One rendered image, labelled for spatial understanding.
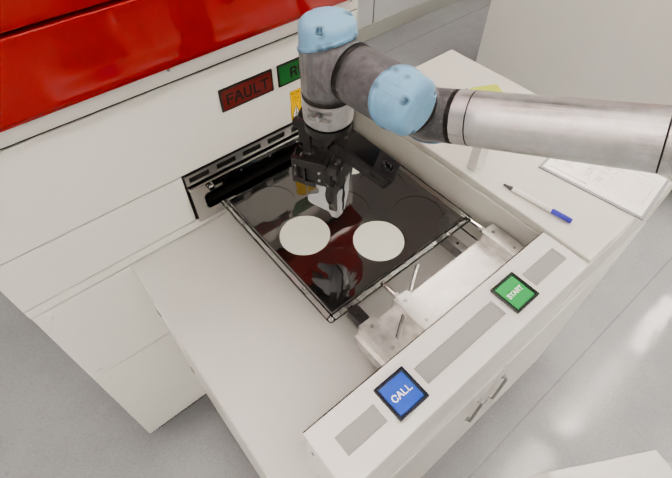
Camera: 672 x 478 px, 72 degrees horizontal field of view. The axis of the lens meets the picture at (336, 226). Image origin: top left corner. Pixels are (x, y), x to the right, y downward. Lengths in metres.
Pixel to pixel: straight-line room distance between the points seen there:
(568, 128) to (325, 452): 0.50
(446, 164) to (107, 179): 0.65
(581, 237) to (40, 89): 0.88
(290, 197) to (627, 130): 0.64
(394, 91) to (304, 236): 0.45
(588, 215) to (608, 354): 1.11
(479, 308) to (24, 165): 0.74
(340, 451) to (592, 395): 1.37
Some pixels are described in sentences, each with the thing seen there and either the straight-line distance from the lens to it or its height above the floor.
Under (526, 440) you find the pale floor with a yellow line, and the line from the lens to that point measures 1.79.
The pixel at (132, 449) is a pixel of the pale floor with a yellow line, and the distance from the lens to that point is 1.79.
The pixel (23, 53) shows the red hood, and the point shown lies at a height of 1.31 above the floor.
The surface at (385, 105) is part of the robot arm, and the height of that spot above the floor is 1.30.
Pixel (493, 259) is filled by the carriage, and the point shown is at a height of 0.88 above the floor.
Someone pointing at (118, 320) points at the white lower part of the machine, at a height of 0.68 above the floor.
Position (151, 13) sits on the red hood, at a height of 1.31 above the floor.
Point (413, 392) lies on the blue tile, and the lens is 0.70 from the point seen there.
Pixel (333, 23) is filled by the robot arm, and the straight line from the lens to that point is 0.61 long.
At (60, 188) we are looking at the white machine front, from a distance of 0.89.
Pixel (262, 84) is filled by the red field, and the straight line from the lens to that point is 0.95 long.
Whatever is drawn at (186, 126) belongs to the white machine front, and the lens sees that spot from 0.91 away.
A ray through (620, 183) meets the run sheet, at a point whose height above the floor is 0.97.
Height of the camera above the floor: 1.62
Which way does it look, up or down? 50 degrees down
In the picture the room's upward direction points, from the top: straight up
